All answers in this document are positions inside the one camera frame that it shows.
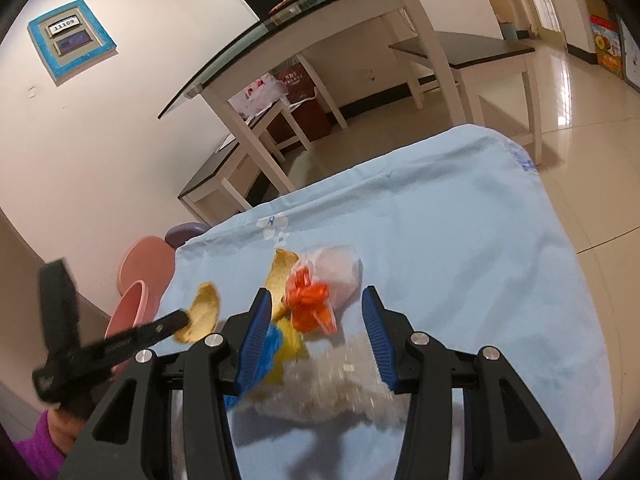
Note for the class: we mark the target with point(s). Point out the white glass-top dining table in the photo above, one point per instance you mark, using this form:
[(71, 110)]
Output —
[(310, 35)]

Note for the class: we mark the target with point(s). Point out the pink plastic bucket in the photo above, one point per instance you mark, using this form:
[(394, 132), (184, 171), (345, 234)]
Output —
[(132, 305)]

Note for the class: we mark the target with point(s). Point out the orange plastic bag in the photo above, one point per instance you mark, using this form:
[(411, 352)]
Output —
[(310, 305)]

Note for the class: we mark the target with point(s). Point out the white plastic wrapper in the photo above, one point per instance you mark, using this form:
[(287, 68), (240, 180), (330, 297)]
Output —
[(340, 270)]

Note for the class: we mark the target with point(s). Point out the clear bubble wrap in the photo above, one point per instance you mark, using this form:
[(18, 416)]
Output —
[(330, 385)]

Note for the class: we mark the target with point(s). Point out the blue framed wall panel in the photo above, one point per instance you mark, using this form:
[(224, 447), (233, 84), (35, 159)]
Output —
[(40, 35)]

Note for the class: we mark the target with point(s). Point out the white wall socket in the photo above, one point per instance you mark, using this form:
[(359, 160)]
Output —
[(370, 74)]

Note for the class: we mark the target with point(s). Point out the dark-top white bench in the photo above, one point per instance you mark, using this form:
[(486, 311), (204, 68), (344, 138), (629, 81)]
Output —
[(460, 47), (215, 170)]

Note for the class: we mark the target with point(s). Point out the person's left forearm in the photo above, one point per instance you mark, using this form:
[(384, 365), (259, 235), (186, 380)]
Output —
[(37, 452)]

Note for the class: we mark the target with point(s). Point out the white pink plastic bag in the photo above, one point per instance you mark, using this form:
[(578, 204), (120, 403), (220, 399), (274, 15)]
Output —
[(255, 95)]

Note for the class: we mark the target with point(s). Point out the dark red carton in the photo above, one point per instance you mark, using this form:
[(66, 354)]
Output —
[(310, 115)]

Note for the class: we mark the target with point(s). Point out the light blue floral tablecloth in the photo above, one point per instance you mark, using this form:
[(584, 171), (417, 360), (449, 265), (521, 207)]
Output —
[(450, 240)]

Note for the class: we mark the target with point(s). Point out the teal waste bin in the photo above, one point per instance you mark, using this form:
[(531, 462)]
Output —
[(508, 31)]

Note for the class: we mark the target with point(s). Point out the purple framed drawing board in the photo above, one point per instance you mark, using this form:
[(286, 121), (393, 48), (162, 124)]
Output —
[(631, 55)]

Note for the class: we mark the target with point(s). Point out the colourful fruit carton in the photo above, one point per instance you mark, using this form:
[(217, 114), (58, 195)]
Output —
[(605, 45)]

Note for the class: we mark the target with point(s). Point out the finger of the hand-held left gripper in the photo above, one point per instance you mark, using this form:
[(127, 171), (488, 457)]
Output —
[(150, 330)]

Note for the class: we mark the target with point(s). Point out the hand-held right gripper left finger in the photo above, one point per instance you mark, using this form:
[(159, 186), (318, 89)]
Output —
[(255, 340)]

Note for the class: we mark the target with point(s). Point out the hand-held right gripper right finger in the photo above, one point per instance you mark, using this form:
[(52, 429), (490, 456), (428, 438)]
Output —
[(380, 345)]

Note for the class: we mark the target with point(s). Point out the person's left hand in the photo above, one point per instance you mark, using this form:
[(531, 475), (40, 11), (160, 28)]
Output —
[(65, 430)]

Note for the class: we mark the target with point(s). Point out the blue foam fruit net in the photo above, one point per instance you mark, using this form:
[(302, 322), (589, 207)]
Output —
[(270, 355)]

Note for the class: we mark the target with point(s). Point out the white paper sheet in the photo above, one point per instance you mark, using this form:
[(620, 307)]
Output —
[(227, 142)]

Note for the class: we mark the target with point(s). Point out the yellow fruit peel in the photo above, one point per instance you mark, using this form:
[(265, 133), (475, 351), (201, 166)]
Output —
[(282, 275), (202, 310)]

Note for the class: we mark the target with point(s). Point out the pink plastic chair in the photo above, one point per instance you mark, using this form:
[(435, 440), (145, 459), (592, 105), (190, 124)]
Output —
[(147, 260)]

